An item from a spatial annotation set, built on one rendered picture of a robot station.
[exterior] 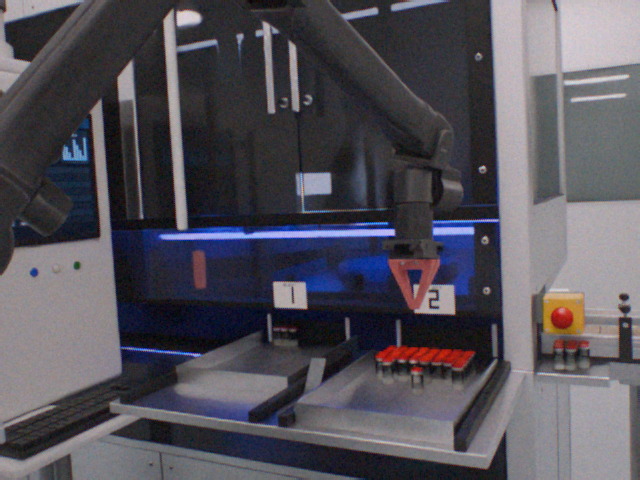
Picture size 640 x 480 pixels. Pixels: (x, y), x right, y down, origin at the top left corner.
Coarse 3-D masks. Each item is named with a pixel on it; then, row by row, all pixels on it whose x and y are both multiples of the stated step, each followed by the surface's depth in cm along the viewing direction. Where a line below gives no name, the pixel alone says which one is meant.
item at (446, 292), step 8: (416, 288) 126; (432, 288) 125; (440, 288) 124; (448, 288) 123; (432, 296) 125; (440, 296) 124; (448, 296) 123; (424, 304) 126; (432, 304) 125; (440, 304) 124; (448, 304) 123; (416, 312) 127; (424, 312) 126; (432, 312) 125; (440, 312) 124; (448, 312) 124
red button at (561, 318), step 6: (552, 312) 113; (558, 312) 111; (564, 312) 111; (570, 312) 111; (552, 318) 112; (558, 318) 111; (564, 318) 111; (570, 318) 110; (558, 324) 111; (564, 324) 111; (570, 324) 111
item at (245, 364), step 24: (264, 336) 153; (192, 360) 127; (216, 360) 135; (240, 360) 137; (264, 360) 136; (288, 360) 135; (192, 384) 121; (216, 384) 119; (240, 384) 116; (264, 384) 114; (288, 384) 112
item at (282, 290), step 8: (280, 288) 141; (288, 288) 140; (296, 288) 139; (304, 288) 138; (280, 296) 141; (288, 296) 140; (296, 296) 139; (304, 296) 138; (280, 304) 141; (288, 304) 140; (296, 304) 139; (304, 304) 138
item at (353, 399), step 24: (360, 360) 121; (336, 384) 111; (360, 384) 115; (384, 384) 114; (408, 384) 114; (432, 384) 113; (480, 384) 103; (312, 408) 96; (336, 408) 94; (360, 408) 102; (384, 408) 102; (408, 408) 101; (432, 408) 101; (456, 408) 100; (384, 432) 91; (408, 432) 89; (432, 432) 87; (456, 432) 87
